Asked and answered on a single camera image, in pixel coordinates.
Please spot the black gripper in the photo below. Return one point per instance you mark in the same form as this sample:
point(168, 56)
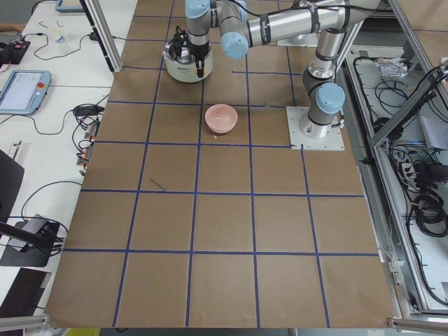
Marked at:
point(198, 52)

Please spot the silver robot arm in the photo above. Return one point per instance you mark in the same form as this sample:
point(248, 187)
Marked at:
point(330, 19)

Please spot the pale green cooking pot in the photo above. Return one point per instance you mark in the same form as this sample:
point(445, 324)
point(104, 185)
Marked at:
point(183, 67)

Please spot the pink bowl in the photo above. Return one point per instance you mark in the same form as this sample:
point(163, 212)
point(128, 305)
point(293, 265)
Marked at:
point(221, 118)

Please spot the black power adapter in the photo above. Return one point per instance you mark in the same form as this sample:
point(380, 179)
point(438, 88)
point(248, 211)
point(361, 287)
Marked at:
point(87, 110)

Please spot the brown paper table mat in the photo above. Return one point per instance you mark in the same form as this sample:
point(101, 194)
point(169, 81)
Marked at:
point(179, 226)

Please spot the blue teach pendant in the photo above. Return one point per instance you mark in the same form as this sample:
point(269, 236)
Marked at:
point(24, 92)

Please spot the white keyboard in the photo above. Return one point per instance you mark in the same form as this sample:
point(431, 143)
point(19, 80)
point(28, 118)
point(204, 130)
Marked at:
point(13, 148)

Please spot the black monitor stand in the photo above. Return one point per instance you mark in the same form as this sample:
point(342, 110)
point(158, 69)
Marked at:
point(32, 241)

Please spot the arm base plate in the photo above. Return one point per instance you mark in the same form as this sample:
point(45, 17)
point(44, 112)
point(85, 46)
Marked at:
point(304, 40)
point(307, 136)

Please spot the aluminium frame post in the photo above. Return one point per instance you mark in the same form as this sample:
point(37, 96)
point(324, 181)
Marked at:
point(98, 23)

